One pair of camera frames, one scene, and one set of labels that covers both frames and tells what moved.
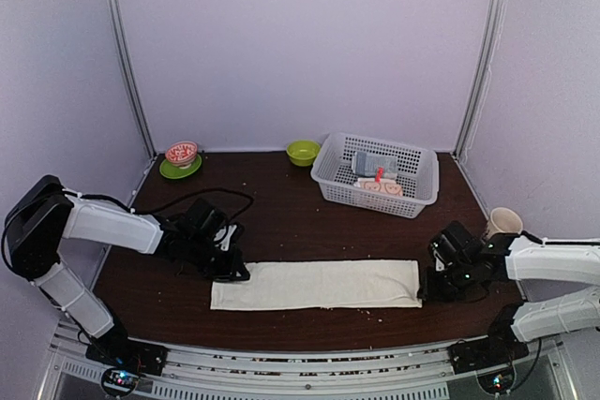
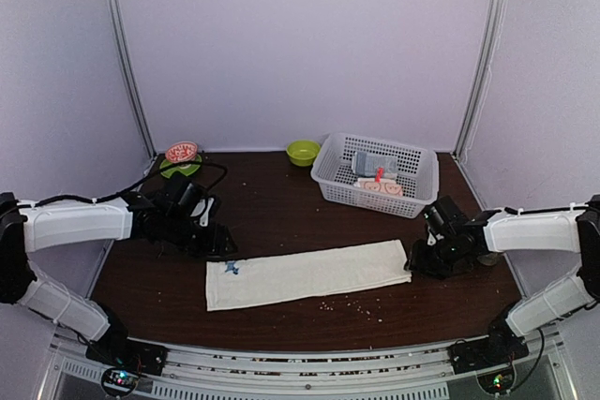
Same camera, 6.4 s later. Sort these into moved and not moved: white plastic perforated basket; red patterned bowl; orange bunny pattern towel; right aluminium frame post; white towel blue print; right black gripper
Moved: right black gripper; white towel blue print
Not moved: orange bunny pattern towel; white plastic perforated basket; red patterned bowl; right aluminium frame post
